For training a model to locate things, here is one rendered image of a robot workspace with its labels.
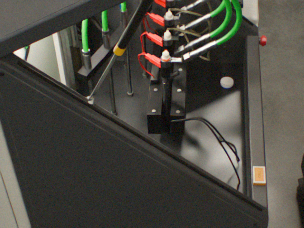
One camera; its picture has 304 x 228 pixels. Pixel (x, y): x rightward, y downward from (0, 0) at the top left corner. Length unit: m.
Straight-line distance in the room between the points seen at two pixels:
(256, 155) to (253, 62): 0.34
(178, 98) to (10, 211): 0.53
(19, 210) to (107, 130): 0.39
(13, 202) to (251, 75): 0.76
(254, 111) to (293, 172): 1.11
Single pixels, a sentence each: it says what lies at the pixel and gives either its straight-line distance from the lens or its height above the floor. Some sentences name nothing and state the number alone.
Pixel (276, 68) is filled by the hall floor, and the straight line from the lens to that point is 3.36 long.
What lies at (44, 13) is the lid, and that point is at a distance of 1.20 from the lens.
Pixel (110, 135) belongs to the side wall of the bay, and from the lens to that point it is 1.42.
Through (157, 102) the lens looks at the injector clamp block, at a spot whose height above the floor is 0.98.
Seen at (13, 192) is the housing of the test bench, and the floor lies 1.03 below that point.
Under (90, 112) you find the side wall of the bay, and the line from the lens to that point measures 1.38.
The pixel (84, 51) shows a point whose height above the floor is 1.16.
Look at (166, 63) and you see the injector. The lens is 1.72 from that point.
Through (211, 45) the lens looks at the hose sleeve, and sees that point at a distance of 1.68.
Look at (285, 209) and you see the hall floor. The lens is 2.84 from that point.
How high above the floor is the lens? 2.33
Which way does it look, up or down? 48 degrees down
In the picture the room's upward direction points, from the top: 2 degrees counter-clockwise
